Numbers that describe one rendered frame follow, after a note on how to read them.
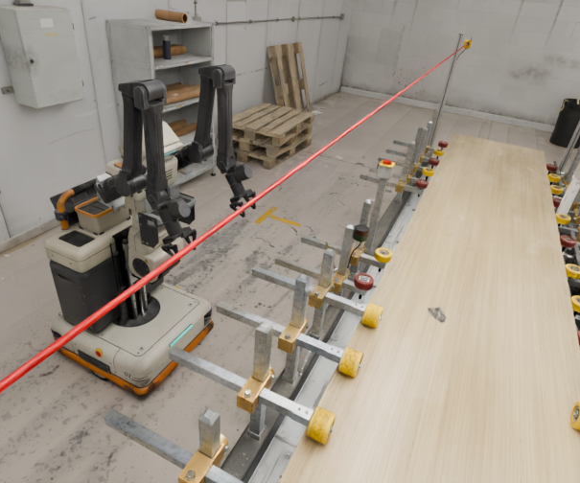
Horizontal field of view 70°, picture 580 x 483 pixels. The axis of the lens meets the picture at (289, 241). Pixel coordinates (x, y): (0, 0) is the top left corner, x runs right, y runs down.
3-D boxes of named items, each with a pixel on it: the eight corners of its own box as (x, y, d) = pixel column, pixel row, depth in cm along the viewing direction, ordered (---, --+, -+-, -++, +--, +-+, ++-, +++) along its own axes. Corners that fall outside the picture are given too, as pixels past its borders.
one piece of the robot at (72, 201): (61, 243, 206) (38, 201, 198) (116, 216, 233) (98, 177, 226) (75, 241, 200) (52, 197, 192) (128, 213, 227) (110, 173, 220)
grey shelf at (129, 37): (127, 193, 417) (104, 19, 335) (183, 166, 488) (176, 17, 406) (162, 204, 403) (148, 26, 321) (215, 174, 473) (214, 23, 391)
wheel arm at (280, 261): (274, 265, 191) (274, 258, 189) (277, 262, 194) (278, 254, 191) (364, 297, 177) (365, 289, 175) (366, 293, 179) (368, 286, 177)
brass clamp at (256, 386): (234, 405, 115) (234, 394, 113) (258, 372, 126) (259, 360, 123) (253, 415, 113) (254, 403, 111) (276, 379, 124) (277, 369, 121)
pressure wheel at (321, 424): (313, 411, 107) (320, 402, 115) (303, 440, 108) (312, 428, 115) (334, 421, 105) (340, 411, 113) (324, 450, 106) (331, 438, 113)
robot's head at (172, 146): (113, 149, 170) (128, 127, 161) (149, 136, 187) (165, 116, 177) (135, 177, 172) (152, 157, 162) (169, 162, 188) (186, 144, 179)
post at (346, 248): (329, 313, 195) (345, 225, 169) (332, 309, 197) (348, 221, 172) (336, 315, 193) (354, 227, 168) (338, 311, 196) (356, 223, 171)
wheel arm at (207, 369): (168, 359, 126) (167, 352, 124) (175, 352, 129) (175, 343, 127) (319, 433, 109) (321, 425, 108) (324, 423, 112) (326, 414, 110)
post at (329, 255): (309, 345, 174) (323, 250, 149) (312, 340, 177) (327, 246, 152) (316, 349, 173) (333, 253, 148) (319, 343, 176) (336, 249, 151)
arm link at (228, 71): (210, 56, 173) (196, 58, 165) (238, 66, 169) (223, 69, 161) (199, 153, 198) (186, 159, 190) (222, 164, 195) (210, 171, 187)
